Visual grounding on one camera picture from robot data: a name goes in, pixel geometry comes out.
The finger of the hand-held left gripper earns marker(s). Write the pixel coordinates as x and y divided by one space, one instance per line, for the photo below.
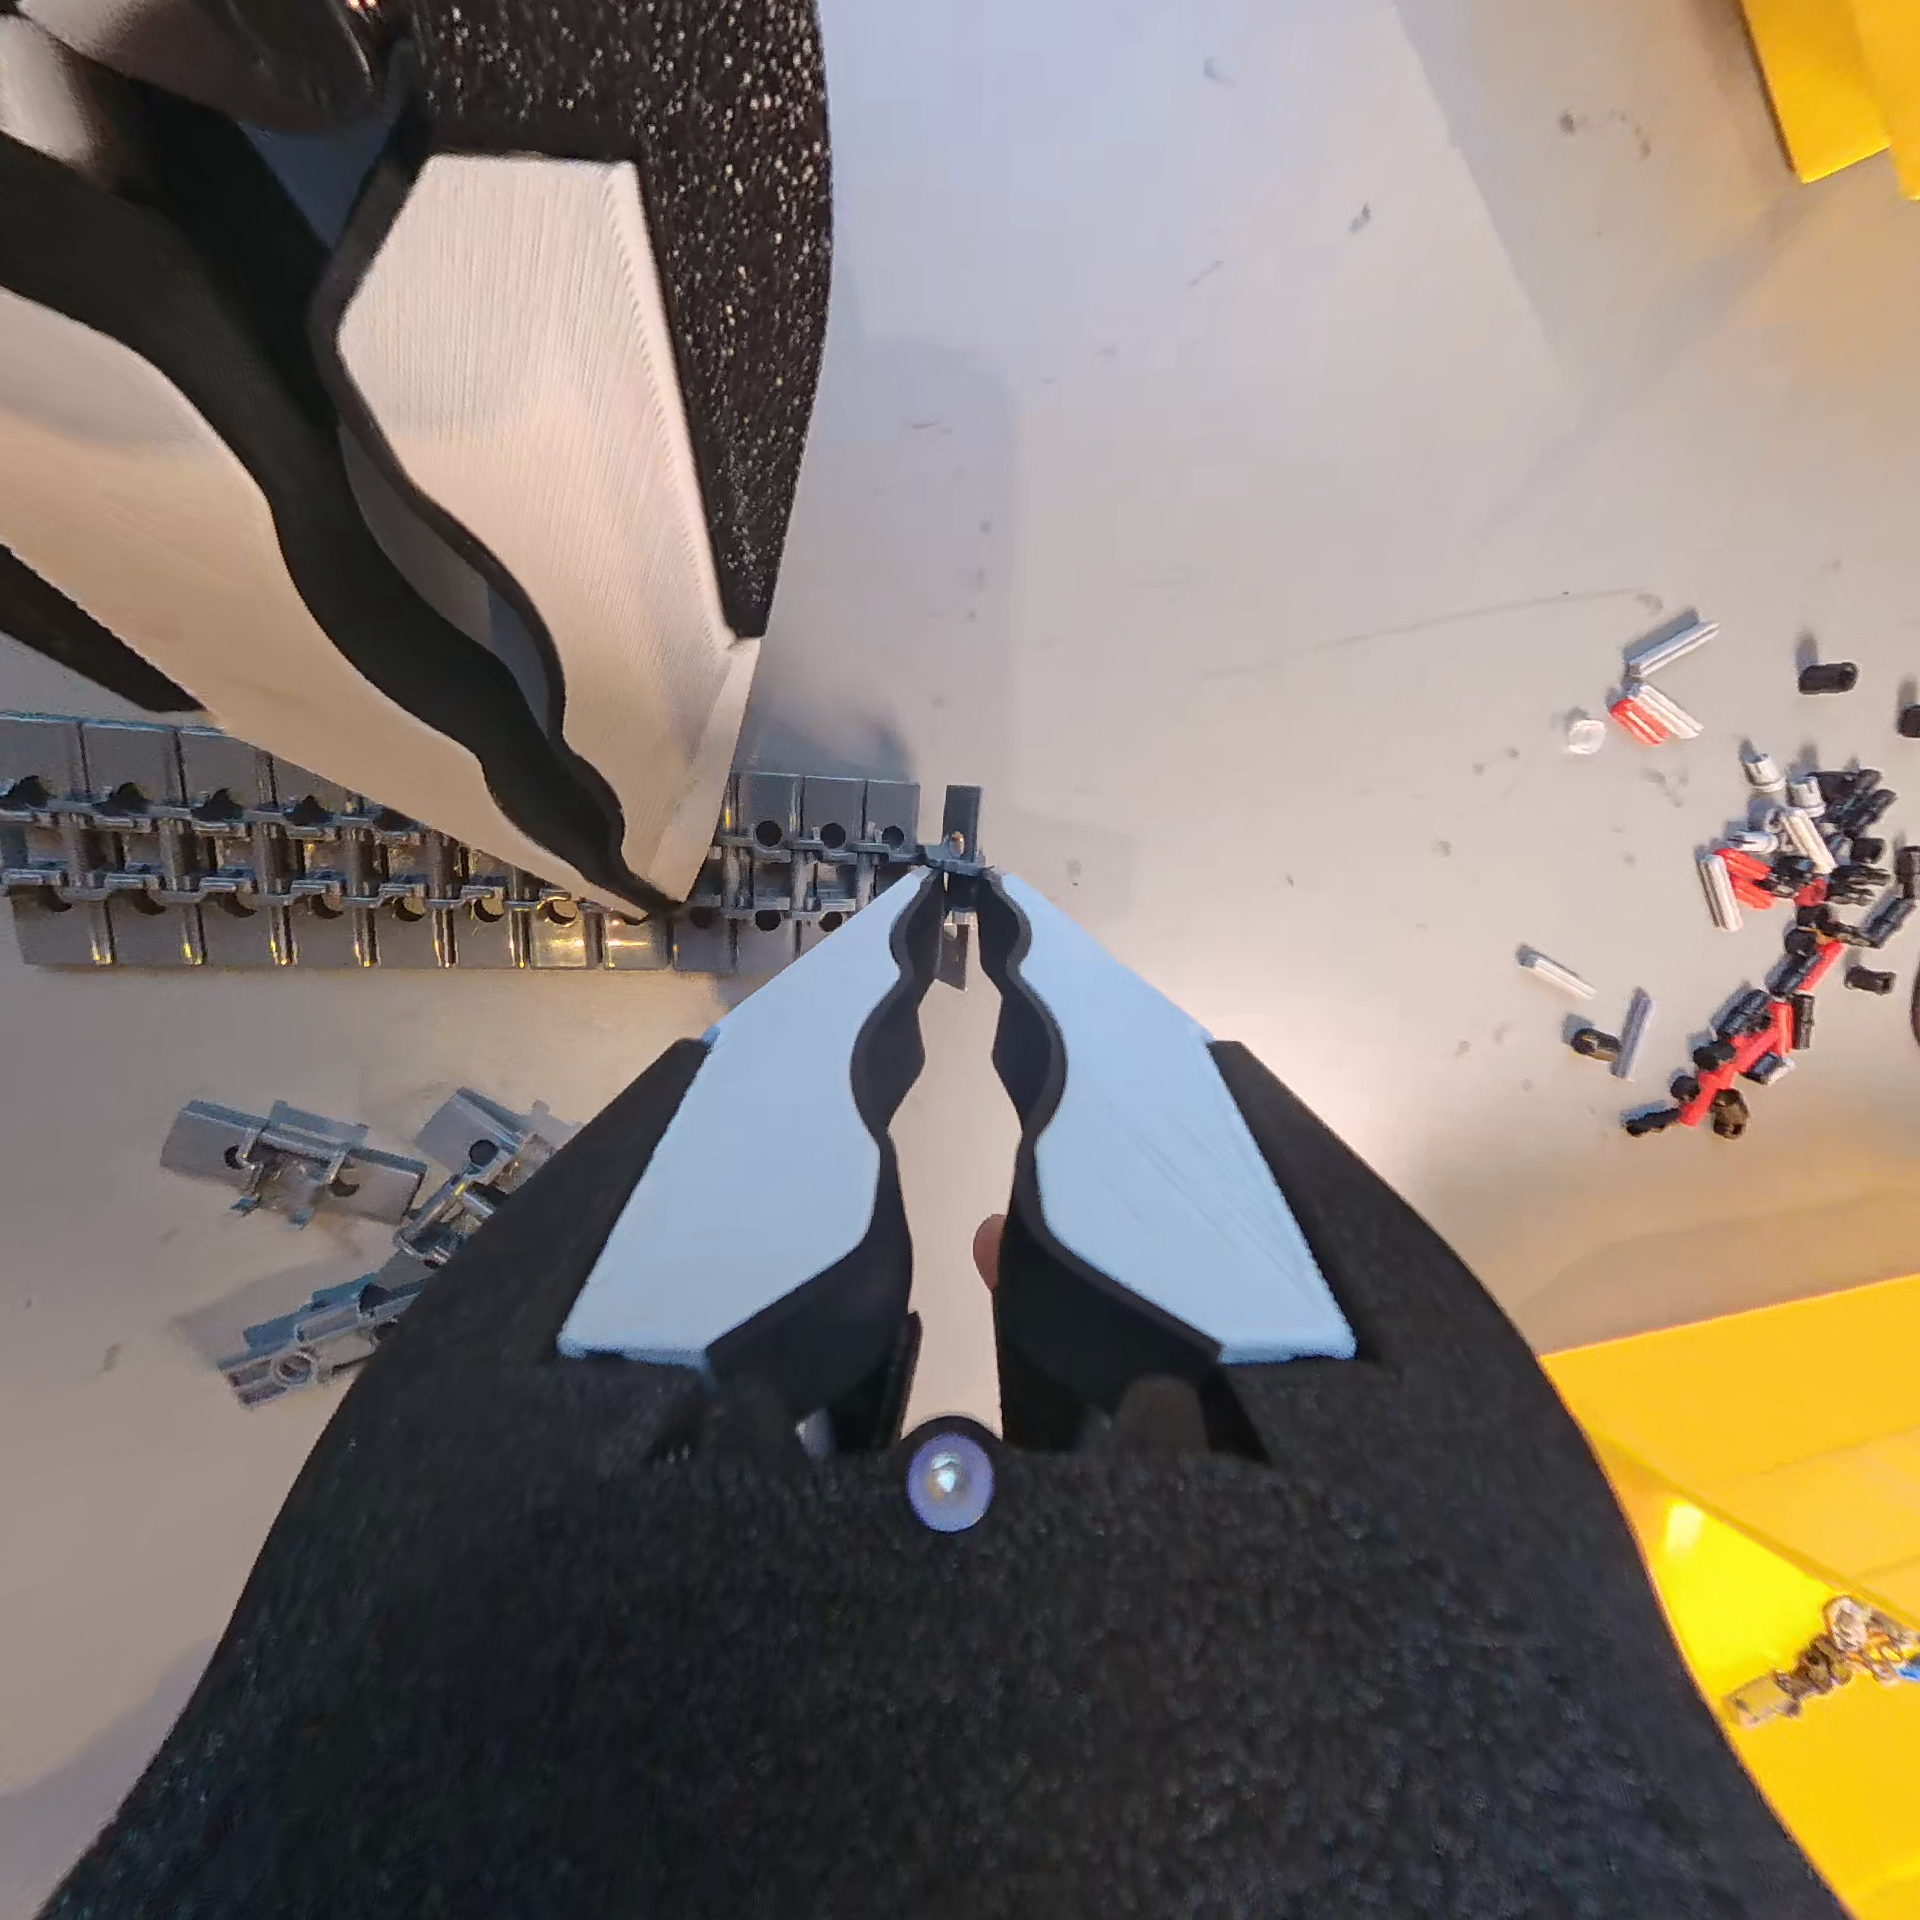
555 451
134 483

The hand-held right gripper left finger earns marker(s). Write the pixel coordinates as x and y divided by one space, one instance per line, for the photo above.
736 1187

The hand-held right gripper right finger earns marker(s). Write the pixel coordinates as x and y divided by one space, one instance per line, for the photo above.
1171 1187

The grey track link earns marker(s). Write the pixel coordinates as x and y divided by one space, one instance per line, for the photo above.
965 824

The pile of grey track pieces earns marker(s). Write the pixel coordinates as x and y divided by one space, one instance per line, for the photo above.
301 1163

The light grey desk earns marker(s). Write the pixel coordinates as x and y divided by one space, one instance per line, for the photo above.
1199 451

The person's right hand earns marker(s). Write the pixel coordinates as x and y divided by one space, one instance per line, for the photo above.
988 1253

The black brick cylinder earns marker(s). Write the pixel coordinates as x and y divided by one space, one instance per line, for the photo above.
1593 1043

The pale grey brick pin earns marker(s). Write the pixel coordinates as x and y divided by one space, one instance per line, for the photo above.
1632 1035

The clear round stud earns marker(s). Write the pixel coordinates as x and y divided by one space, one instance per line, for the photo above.
1586 737

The yellow plastic bin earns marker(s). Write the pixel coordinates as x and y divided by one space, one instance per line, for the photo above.
1835 78
1771 1441

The red brick piece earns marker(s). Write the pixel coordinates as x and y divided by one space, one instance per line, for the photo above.
1632 717

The cluster of small brick parts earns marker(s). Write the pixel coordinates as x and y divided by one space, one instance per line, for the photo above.
1808 960

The small parts inside bin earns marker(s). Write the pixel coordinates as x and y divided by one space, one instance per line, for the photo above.
1823 1656

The black brick pin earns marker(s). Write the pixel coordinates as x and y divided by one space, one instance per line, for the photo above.
1830 677

